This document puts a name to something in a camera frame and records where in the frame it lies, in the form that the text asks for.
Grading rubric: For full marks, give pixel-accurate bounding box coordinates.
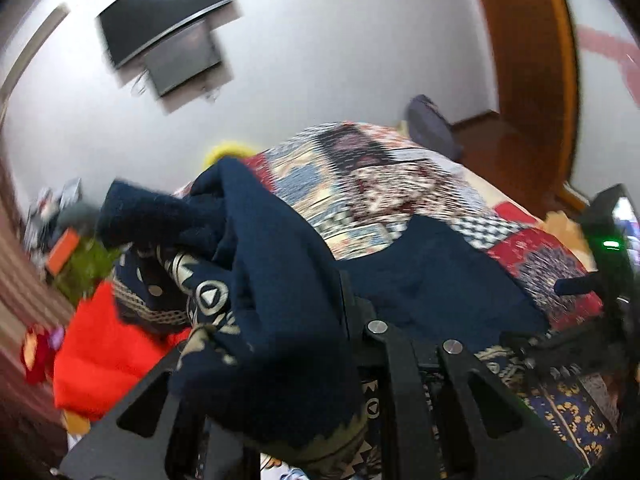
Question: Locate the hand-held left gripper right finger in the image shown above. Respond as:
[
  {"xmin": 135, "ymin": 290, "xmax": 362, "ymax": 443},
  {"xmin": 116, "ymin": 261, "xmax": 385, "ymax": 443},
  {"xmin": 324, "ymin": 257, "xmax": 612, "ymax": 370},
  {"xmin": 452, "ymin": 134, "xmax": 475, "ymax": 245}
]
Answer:
[{"xmin": 339, "ymin": 269, "xmax": 587, "ymax": 480}]

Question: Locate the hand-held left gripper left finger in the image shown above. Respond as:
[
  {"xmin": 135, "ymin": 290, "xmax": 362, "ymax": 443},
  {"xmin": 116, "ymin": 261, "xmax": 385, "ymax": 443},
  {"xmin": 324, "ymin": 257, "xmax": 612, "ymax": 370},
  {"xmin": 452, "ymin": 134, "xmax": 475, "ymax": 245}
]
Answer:
[{"xmin": 60, "ymin": 350, "xmax": 261, "ymax": 480}]

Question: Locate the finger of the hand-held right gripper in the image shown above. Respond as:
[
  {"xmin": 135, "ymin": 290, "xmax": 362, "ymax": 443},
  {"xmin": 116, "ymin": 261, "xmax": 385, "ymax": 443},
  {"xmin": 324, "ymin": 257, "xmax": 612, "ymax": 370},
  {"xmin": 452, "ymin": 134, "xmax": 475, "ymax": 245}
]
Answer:
[
  {"xmin": 554, "ymin": 272, "xmax": 608, "ymax": 297},
  {"xmin": 500, "ymin": 330, "xmax": 636, "ymax": 386}
]

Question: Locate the navy patterned hooded sweater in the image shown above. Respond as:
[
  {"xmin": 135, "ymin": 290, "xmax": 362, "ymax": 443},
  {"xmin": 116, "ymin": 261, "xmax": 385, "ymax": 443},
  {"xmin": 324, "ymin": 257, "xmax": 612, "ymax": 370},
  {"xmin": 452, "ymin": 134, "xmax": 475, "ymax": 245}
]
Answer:
[{"xmin": 95, "ymin": 156, "xmax": 551, "ymax": 472}]

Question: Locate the beige cardboard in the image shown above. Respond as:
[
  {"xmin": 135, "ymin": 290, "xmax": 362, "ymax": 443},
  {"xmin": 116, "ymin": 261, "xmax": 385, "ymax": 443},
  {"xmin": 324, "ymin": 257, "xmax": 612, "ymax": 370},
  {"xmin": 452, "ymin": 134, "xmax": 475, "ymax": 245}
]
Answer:
[{"xmin": 545, "ymin": 210, "xmax": 591, "ymax": 257}]

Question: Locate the red garment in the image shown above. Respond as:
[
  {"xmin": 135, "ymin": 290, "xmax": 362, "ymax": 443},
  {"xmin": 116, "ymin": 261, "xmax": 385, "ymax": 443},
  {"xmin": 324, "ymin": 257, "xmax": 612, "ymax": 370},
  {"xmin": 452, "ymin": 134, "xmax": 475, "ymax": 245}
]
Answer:
[{"xmin": 52, "ymin": 280, "xmax": 193, "ymax": 423}]

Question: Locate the red plush toy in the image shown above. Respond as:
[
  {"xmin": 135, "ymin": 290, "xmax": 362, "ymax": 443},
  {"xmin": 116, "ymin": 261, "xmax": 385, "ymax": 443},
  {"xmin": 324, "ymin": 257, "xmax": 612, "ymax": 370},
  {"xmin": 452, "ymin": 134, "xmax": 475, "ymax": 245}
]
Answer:
[{"xmin": 20, "ymin": 322, "xmax": 66, "ymax": 387}]

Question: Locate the green cloth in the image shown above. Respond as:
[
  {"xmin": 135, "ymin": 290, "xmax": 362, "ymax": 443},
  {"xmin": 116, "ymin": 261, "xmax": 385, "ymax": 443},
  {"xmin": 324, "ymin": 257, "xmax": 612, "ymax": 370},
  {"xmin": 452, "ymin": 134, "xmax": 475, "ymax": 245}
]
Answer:
[{"xmin": 52, "ymin": 240, "xmax": 123, "ymax": 307}]

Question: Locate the orange box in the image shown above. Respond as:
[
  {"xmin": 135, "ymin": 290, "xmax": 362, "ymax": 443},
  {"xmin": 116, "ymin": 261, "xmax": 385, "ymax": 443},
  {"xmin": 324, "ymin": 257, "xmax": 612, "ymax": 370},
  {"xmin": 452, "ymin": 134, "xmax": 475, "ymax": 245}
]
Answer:
[{"xmin": 45, "ymin": 227, "xmax": 83, "ymax": 277}]

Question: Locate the wooden door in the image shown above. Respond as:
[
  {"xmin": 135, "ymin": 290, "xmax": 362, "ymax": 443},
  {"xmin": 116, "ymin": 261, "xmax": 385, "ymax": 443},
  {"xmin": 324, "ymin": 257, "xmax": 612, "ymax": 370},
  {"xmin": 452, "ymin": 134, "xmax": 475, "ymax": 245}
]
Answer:
[{"xmin": 467, "ymin": 0, "xmax": 588, "ymax": 202}]

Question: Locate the patchwork quilt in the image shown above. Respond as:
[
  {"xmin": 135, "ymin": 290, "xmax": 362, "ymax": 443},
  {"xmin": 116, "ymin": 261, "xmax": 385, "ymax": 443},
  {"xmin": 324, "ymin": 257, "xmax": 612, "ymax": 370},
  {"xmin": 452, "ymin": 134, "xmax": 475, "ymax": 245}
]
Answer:
[{"xmin": 170, "ymin": 121, "xmax": 621, "ymax": 467}]

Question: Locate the yellow soft item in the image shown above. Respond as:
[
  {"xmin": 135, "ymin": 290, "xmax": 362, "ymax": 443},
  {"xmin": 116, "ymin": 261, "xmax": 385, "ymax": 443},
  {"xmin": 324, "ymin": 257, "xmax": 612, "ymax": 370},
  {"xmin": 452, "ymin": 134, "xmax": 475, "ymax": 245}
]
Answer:
[{"xmin": 202, "ymin": 141, "xmax": 256, "ymax": 169}]

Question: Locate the grey wall-mounted panel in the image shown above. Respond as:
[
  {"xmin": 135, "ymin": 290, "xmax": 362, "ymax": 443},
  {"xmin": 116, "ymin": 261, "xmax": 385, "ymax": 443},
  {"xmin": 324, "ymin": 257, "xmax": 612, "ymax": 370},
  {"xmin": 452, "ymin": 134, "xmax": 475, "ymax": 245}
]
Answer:
[{"xmin": 142, "ymin": 20, "xmax": 223, "ymax": 99}]

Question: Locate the black wall television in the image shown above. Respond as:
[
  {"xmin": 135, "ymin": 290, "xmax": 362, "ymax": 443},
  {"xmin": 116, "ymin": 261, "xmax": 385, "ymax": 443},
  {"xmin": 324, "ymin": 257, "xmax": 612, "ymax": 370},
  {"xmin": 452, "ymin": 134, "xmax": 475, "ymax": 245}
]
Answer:
[{"xmin": 96, "ymin": 0, "xmax": 233, "ymax": 71}]

